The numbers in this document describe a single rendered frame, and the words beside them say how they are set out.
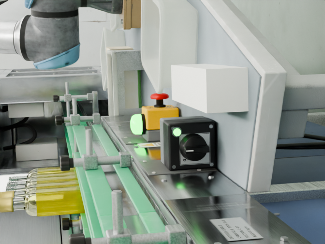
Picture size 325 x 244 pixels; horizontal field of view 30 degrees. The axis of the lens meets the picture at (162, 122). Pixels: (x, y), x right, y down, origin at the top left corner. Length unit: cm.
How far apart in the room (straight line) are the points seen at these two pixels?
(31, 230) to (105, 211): 83
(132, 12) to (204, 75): 66
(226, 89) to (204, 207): 17
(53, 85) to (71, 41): 105
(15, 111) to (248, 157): 190
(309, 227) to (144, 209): 23
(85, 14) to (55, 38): 382
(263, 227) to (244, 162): 19
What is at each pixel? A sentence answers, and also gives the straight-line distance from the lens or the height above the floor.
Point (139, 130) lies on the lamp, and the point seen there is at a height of 84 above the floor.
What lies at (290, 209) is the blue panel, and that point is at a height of 70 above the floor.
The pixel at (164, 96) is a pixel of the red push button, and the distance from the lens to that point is 129.
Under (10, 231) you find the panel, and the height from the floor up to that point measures 114.
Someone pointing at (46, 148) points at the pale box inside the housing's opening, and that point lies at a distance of 271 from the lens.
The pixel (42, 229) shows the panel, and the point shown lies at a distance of 168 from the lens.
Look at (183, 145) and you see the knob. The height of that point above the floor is 81.
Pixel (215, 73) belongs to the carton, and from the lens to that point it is 84.
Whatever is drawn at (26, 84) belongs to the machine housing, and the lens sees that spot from 256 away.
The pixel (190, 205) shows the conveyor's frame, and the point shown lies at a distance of 81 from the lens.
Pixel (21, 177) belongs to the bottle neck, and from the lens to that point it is 168.
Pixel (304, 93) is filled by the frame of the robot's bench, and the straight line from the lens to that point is 88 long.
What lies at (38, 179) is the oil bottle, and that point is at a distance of 155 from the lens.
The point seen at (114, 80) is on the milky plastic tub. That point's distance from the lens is 175.
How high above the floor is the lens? 102
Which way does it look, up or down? 10 degrees down
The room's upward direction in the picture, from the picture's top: 93 degrees counter-clockwise
